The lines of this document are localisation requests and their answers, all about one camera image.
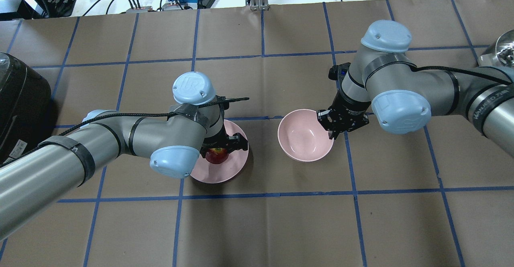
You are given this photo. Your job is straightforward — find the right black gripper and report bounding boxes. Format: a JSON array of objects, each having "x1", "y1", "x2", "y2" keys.
[{"x1": 316, "y1": 91, "x2": 370, "y2": 140}]

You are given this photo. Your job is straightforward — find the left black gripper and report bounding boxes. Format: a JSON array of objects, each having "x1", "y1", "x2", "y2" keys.
[{"x1": 200, "y1": 128, "x2": 249, "y2": 155}]

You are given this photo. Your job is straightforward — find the red yellow apple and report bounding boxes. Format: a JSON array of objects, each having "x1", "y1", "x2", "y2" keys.
[{"x1": 205, "y1": 148, "x2": 229, "y2": 165}]

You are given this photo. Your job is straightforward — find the pink bowl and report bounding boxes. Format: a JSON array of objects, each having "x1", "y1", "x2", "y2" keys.
[{"x1": 277, "y1": 108, "x2": 334, "y2": 162}]

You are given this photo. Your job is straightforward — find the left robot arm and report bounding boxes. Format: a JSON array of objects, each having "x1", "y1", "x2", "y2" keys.
[{"x1": 0, "y1": 71, "x2": 248, "y2": 240}]

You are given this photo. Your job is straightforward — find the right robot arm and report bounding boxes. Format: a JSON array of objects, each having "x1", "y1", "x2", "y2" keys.
[{"x1": 316, "y1": 20, "x2": 514, "y2": 155}]

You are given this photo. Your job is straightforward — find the pink plate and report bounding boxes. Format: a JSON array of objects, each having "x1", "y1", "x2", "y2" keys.
[{"x1": 190, "y1": 120, "x2": 249, "y2": 183}]

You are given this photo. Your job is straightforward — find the steel steamer pot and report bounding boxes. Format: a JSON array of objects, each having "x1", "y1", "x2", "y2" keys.
[{"x1": 478, "y1": 29, "x2": 514, "y2": 68}]

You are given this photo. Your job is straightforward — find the black rice cooker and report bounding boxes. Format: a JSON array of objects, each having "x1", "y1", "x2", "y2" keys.
[{"x1": 0, "y1": 52, "x2": 51, "y2": 163}]

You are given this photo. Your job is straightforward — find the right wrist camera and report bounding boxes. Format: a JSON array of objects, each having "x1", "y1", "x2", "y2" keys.
[{"x1": 328, "y1": 62, "x2": 351, "y2": 89}]

